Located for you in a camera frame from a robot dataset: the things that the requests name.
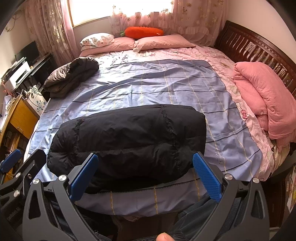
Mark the dark wooden headboard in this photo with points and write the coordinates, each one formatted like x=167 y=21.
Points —
x=242 y=44

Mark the yellow wooden desk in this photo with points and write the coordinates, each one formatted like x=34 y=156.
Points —
x=17 y=128

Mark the folded pink quilt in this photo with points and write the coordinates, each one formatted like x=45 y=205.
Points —
x=269 y=99

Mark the right hand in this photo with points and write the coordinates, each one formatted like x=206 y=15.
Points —
x=164 y=237

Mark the lavender plaid bed sheet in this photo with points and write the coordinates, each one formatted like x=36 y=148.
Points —
x=233 y=141

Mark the pink pillow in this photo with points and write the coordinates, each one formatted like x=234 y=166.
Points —
x=162 y=42
x=119 y=44

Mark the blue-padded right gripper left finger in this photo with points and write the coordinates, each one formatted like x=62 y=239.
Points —
x=50 y=212

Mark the orange carrot plush pillow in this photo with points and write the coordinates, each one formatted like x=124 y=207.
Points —
x=141 y=32

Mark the black puffer down jacket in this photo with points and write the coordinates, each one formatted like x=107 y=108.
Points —
x=137 y=147

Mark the dark brown folded jacket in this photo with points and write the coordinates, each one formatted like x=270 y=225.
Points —
x=68 y=77

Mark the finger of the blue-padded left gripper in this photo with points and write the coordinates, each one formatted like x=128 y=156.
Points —
x=10 y=161

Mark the pink bed cover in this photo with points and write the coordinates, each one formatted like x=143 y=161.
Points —
x=223 y=66

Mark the white printer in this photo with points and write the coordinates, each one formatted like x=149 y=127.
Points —
x=14 y=74

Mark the white floral pillow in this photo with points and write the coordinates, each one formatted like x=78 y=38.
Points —
x=97 y=40

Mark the pink floral curtain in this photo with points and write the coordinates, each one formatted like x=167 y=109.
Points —
x=51 y=23

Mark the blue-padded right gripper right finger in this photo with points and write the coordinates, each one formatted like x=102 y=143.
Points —
x=240 y=212

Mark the black computer monitor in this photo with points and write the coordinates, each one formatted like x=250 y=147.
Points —
x=30 y=51

